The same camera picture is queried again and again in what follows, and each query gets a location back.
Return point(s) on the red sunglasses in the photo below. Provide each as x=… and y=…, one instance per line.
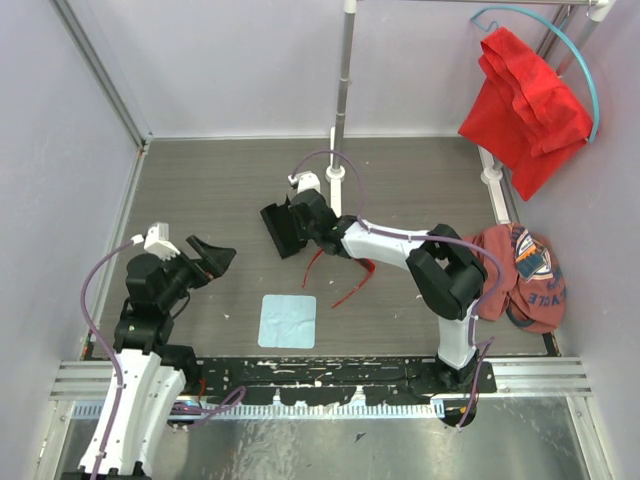
x=368, y=265

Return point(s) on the red cloth on hanger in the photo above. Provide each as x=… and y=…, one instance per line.
x=524, y=114

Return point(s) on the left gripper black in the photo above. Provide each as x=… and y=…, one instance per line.
x=215, y=260

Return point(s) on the silver garment rack pole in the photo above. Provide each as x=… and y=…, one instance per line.
x=599, y=9

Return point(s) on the light blue cleaning cloth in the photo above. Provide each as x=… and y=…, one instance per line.
x=287, y=322

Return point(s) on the faded red printed t-shirt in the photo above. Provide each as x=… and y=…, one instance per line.
x=530, y=289

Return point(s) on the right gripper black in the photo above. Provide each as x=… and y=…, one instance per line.
x=304, y=235

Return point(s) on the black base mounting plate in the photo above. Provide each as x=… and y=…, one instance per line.
x=322, y=381

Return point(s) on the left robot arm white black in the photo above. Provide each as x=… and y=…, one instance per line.
x=148, y=373

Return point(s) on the silver right rack pole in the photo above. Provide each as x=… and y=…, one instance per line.
x=578, y=25

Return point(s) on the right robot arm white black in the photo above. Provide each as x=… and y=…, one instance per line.
x=449, y=277

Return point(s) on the aluminium frame rail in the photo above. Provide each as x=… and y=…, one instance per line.
x=105, y=80

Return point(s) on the teal clothes hanger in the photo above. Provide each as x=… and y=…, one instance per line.
x=566, y=40

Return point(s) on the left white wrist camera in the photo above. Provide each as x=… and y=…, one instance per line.
x=156, y=242

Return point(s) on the black sunglasses case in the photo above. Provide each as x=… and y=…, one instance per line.
x=282, y=231

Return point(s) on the white rack foot right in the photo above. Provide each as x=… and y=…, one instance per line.
x=491, y=176

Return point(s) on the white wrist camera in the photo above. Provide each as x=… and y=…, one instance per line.
x=304, y=181
x=156, y=242

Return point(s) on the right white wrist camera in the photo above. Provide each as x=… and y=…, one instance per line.
x=304, y=181

